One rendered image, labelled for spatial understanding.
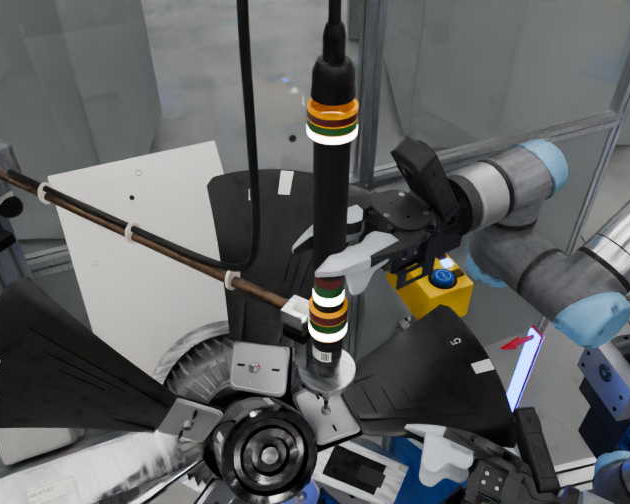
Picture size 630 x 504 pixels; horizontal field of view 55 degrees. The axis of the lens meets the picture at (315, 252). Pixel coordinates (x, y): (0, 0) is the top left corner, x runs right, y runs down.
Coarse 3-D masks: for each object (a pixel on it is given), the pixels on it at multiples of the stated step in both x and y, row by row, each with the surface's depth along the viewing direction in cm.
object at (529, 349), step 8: (536, 336) 90; (528, 344) 92; (536, 344) 91; (528, 352) 93; (520, 360) 96; (528, 360) 94; (520, 368) 96; (528, 368) 94; (520, 376) 97; (512, 384) 100; (520, 384) 97; (512, 392) 100; (512, 400) 101; (512, 408) 102
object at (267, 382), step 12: (240, 348) 79; (252, 348) 78; (264, 348) 77; (276, 348) 76; (288, 348) 76; (240, 360) 79; (252, 360) 78; (264, 360) 77; (276, 360) 76; (288, 360) 75; (240, 372) 79; (264, 372) 77; (276, 372) 76; (240, 384) 79; (252, 384) 78; (264, 384) 77; (276, 384) 76; (276, 396) 75
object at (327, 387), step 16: (288, 304) 70; (288, 320) 70; (304, 320) 69; (288, 336) 71; (304, 336) 69; (304, 352) 72; (304, 368) 74; (352, 368) 74; (304, 384) 72; (320, 384) 72; (336, 384) 72
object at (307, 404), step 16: (304, 400) 81; (320, 400) 82; (336, 400) 82; (304, 416) 79; (320, 416) 79; (336, 416) 79; (352, 416) 79; (320, 432) 77; (336, 432) 77; (352, 432) 77
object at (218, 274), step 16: (0, 176) 90; (32, 192) 87; (64, 208) 85; (80, 208) 84; (112, 224) 81; (144, 240) 79; (176, 256) 77; (208, 272) 74; (224, 272) 74; (240, 288) 73; (256, 288) 72; (272, 304) 71
